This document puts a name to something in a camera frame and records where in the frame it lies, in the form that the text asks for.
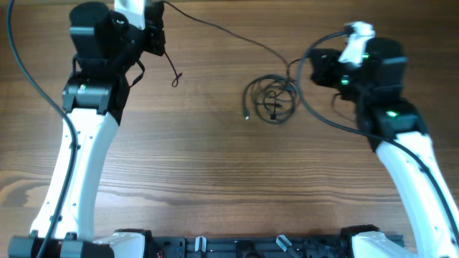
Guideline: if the black USB cable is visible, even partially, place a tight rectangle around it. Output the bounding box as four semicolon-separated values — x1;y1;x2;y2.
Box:
242;73;301;125
159;0;302;89

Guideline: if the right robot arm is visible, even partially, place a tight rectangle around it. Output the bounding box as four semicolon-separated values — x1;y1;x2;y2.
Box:
299;33;458;257

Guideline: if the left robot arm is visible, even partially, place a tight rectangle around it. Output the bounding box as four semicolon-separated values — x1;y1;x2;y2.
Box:
8;1;165;257

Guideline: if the right camera black cable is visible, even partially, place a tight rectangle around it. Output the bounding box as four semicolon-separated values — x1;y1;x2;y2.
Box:
295;30;459;248

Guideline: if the camera black cable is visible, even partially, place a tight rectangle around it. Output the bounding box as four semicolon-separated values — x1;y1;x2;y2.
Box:
6;0;80;258
295;30;459;248

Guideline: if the left camera black cable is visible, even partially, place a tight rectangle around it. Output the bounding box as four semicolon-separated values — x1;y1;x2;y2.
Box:
6;0;80;258

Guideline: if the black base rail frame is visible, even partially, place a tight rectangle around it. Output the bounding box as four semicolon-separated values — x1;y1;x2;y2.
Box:
144;234;353;258

